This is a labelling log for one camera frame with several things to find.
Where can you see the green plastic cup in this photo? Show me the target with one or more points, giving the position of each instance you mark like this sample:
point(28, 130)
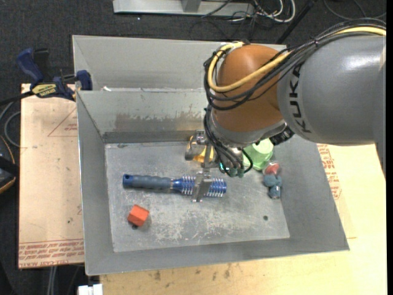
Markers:
point(261, 155)

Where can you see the red and clear small object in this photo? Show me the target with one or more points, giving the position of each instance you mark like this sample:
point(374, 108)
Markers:
point(272, 167)

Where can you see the brown cardboard board, red print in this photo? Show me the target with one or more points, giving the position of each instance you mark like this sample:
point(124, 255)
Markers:
point(49, 177)

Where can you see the orange-red block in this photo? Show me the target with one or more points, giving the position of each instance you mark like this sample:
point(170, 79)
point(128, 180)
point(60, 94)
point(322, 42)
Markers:
point(138, 215)

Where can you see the grey metal bin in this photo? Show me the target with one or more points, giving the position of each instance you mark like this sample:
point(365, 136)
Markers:
point(184, 226)

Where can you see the blue-grey toy animal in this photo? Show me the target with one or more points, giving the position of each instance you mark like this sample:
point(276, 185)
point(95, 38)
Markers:
point(272, 184)

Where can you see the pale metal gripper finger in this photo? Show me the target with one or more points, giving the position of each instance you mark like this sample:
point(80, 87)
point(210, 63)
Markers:
point(201, 190)
point(205, 173)

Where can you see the blue ribbed roller tool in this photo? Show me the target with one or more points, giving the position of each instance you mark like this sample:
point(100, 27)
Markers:
point(147, 182)

